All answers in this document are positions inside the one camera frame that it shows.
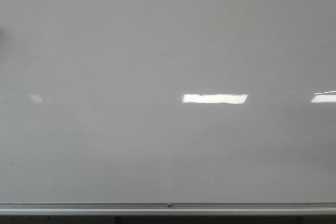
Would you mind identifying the aluminium whiteboard tray rail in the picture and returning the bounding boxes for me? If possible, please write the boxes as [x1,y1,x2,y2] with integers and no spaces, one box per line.
[1,202,335,216]

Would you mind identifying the white whiteboard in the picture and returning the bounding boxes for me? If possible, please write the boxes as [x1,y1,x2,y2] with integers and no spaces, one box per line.
[1,0,335,203]

